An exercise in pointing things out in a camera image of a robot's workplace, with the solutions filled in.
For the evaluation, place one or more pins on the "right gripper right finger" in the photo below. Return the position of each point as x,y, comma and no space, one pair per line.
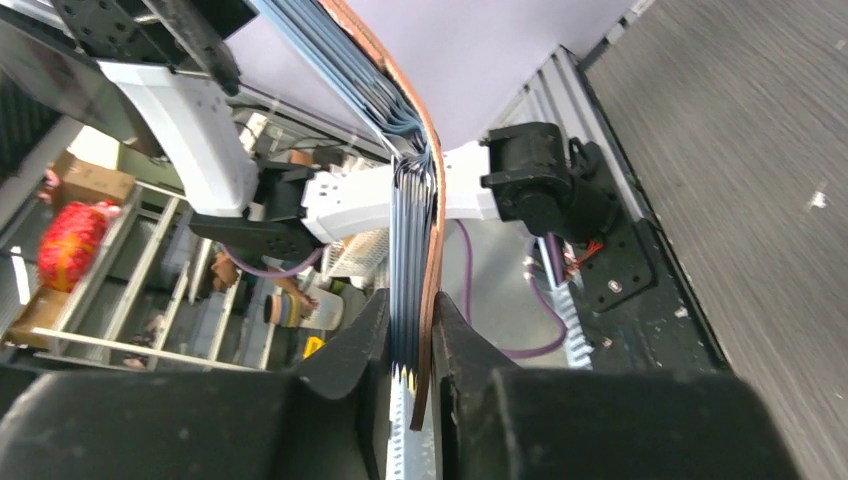
496,420

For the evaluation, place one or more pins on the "pink leather card holder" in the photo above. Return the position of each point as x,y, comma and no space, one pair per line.
348,55

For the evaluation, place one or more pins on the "red mesh bag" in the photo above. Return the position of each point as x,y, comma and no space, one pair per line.
71,243

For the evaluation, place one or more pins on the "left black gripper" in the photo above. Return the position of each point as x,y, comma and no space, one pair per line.
114,30

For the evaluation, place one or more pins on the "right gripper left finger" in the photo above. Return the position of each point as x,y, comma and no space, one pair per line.
325,418

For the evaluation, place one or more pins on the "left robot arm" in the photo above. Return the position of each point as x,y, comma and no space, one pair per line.
425,79

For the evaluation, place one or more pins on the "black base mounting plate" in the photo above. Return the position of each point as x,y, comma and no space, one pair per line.
643,312

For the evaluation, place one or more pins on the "cardboard box on shelf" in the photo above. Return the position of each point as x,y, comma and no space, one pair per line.
89,183

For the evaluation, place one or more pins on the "metal wire shelf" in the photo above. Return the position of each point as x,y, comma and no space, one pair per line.
139,305

